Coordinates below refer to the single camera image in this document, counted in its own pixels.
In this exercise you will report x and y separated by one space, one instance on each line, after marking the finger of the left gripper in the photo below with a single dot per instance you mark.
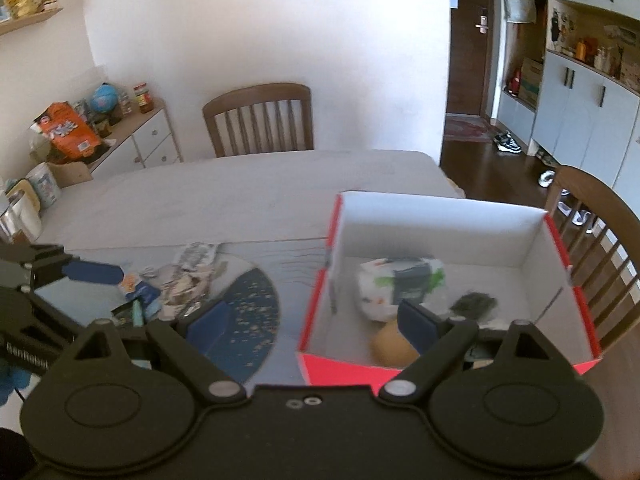
93 272
138 312

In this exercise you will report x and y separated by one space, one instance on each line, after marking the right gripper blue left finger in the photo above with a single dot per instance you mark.
206 328

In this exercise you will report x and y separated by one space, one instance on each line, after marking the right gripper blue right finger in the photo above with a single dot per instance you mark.
418 325

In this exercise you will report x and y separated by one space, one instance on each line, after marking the white printed snack packet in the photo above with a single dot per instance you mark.
189 280

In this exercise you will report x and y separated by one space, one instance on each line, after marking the clear bag of dark seaweed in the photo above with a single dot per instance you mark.
477 306

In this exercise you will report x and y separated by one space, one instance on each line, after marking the blue white small packet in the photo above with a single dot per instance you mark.
135 288

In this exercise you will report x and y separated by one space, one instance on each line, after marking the white green tissue pack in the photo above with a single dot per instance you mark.
384 282

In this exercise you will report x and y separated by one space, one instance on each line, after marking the white mug with print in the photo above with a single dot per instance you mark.
43 181

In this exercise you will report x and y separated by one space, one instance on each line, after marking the red and white cardboard box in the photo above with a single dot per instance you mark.
512 253

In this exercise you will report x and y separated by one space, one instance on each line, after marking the orange snack bag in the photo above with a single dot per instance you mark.
68 132

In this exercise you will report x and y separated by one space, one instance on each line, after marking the white drawer cabinet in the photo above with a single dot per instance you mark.
139 141

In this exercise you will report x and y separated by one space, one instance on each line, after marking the blue globe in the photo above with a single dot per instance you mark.
104 99

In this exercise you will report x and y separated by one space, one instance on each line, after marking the red-lidded sauce jar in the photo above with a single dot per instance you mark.
143 96

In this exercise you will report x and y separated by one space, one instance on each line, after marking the white shoes on floor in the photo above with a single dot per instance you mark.
546 178

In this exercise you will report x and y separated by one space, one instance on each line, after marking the black sneakers on floor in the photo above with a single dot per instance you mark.
506 143

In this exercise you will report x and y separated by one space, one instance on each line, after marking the wooden chair at right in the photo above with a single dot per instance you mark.
601 235

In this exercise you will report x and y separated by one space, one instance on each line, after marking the wooden chair behind table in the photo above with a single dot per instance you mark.
266 118

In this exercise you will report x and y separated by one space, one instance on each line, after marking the grey hallway cabinet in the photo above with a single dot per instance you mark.
587 115

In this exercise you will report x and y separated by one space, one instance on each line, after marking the cardboard box in cabinet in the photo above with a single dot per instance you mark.
531 75

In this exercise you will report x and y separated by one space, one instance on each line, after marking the dark wooden door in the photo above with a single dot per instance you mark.
470 43

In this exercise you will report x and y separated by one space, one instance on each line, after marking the hanging tote bag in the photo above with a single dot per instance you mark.
520 11

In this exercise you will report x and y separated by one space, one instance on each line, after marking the wooden wall shelf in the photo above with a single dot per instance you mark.
12 25

